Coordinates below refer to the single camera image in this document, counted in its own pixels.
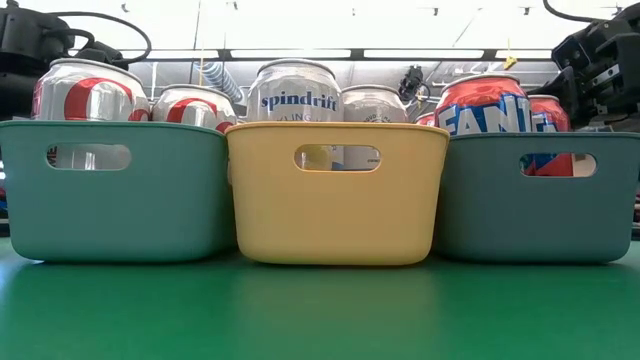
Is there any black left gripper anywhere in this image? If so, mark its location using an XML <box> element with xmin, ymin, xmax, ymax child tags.
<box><xmin>0</xmin><ymin>4</ymin><xmax>133</xmax><ymax>122</ymax></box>

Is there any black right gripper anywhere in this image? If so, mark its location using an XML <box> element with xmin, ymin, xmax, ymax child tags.
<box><xmin>527</xmin><ymin>16</ymin><xmax>640</xmax><ymax>129</ymax></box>

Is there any silver Diet Coke can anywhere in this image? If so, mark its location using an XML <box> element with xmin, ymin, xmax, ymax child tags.
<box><xmin>151</xmin><ymin>83</ymin><xmax>239</xmax><ymax>135</ymax></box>
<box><xmin>30</xmin><ymin>57</ymin><xmax>151</xmax><ymax>172</ymax></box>

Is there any dark blue plastic bin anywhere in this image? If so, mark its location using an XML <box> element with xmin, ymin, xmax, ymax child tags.
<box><xmin>433</xmin><ymin>131</ymin><xmax>640</xmax><ymax>265</ymax></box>

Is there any white Spindrift sparkling water can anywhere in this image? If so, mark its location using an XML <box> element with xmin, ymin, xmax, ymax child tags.
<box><xmin>245</xmin><ymin>58</ymin><xmax>345</xmax><ymax>172</ymax></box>
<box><xmin>341</xmin><ymin>83</ymin><xmax>410</xmax><ymax>172</ymax></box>

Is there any light teal plastic bin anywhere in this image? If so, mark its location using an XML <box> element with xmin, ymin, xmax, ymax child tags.
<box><xmin>0</xmin><ymin>118</ymin><xmax>237</xmax><ymax>265</ymax></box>

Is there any yellow plastic bin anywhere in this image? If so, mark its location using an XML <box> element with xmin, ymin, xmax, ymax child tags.
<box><xmin>224</xmin><ymin>121</ymin><xmax>451</xmax><ymax>267</ymax></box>

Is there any yellow hanging tag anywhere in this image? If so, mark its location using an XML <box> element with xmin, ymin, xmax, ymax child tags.
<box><xmin>502</xmin><ymin>39</ymin><xmax>519</xmax><ymax>71</ymax></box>

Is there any black hanging device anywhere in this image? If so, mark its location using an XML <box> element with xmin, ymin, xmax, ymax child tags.
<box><xmin>398</xmin><ymin>64</ymin><xmax>431</xmax><ymax>104</ymax></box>

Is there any black horizontal beam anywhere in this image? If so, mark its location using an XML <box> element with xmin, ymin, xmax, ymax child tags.
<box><xmin>119</xmin><ymin>47</ymin><xmax>556</xmax><ymax>62</ymax></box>

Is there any green table mat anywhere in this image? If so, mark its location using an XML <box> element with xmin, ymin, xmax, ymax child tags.
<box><xmin>0</xmin><ymin>237</ymin><xmax>640</xmax><ymax>360</ymax></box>

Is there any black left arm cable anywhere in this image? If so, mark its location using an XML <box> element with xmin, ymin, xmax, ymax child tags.
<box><xmin>47</xmin><ymin>9</ymin><xmax>153</xmax><ymax>66</ymax></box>

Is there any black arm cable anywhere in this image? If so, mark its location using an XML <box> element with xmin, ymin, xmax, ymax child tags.
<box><xmin>541</xmin><ymin>0</ymin><xmax>609</xmax><ymax>25</ymax></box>
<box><xmin>47</xmin><ymin>9</ymin><xmax>153</xmax><ymax>66</ymax></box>

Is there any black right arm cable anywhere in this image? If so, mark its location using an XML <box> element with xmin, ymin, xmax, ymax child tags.
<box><xmin>541</xmin><ymin>0</ymin><xmax>609</xmax><ymax>25</ymax></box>

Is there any thin yellow cord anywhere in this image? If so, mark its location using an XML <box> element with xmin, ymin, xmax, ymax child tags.
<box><xmin>197</xmin><ymin>0</ymin><xmax>206</xmax><ymax>87</ymax></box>

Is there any grey corrugated hose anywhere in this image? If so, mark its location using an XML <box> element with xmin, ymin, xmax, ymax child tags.
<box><xmin>197</xmin><ymin>60</ymin><xmax>246</xmax><ymax>104</ymax></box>

